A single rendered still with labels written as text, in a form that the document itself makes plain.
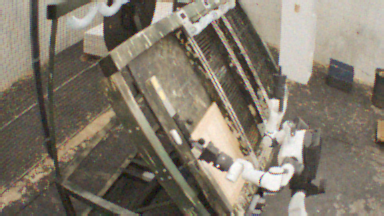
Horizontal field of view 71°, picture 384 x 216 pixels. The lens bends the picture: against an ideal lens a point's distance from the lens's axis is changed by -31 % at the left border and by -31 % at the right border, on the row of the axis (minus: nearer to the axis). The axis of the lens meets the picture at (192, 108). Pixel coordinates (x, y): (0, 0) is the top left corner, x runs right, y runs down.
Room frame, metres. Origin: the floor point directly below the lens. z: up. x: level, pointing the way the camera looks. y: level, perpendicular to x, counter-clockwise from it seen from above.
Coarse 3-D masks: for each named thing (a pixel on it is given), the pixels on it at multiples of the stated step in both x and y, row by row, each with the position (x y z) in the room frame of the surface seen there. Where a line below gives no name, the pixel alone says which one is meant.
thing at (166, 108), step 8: (152, 88) 1.68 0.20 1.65; (160, 88) 1.71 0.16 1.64; (160, 96) 1.67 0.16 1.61; (160, 104) 1.67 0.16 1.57; (168, 104) 1.68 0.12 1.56; (168, 112) 1.65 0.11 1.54; (168, 120) 1.65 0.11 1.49; (176, 128) 1.64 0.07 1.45; (184, 144) 1.62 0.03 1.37; (192, 152) 1.60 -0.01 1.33; (208, 168) 1.62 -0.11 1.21; (208, 176) 1.58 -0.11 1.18; (208, 184) 1.57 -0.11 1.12; (216, 184) 1.58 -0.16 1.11; (216, 192) 1.55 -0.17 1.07; (224, 200) 1.54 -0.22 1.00; (224, 208) 1.53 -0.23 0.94; (232, 208) 1.55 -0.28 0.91
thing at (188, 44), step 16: (176, 32) 2.17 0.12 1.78; (192, 48) 2.13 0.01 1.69; (192, 64) 2.13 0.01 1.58; (208, 64) 2.16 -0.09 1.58; (208, 80) 2.10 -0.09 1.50; (224, 96) 2.10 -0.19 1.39; (224, 112) 2.06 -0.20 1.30; (240, 128) 2.06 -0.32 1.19; (240, 144) 2.01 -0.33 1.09; (256, 160) 2.01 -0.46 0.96
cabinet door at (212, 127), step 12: (216, 108) 2.05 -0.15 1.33; (204, 120) 1.88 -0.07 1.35; (216, 120) 1.98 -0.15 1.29; (192, 132) 1.74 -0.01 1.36; (204, 132) 1.82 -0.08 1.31; (216, 132) 1.91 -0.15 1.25; (228, 132) 2.01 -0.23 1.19; (204, 144) 1.76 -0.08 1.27; (216, 144) 1.84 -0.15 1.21; (228, 144) 1.94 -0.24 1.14; (240, 156) 1.97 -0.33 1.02; (216, 168) 1.70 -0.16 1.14; (216, 180) 1.64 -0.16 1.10; (228, 180) 1.72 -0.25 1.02; (240, 180) 1.82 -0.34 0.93; (228, 192) 1.65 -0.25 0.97
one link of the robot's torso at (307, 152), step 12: (300, 132) 1.77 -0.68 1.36; (312, 132) 1.72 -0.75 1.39; (288, 144) 1.68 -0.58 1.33; (300, 144) 1.63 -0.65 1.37; (312, 144) 1.58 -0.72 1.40; (288, 156) 1.58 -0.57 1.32; (300, 156) 1.55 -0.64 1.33; (312, 156) 1.56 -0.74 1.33; (312, 168) 1.55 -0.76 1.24; (300, 180) 1.56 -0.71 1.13
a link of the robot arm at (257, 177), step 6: (246, 174) 1.35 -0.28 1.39; (252, 174) 1.33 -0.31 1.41; (258, 174) 1.31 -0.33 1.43; (264, 174) 1.29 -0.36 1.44; (246, 180) 1.35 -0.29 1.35; (252, 180) 1.30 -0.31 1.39; (258, 180) 1.28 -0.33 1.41; (264, 180) 1.26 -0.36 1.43; (270, 180) 1.25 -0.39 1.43; (276, 180) 1.24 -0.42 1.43; (264, 186) 1.24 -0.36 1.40; (270, 186) 1.23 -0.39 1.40; (276, 186) 1.23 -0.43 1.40; (270, 192) 1.22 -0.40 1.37
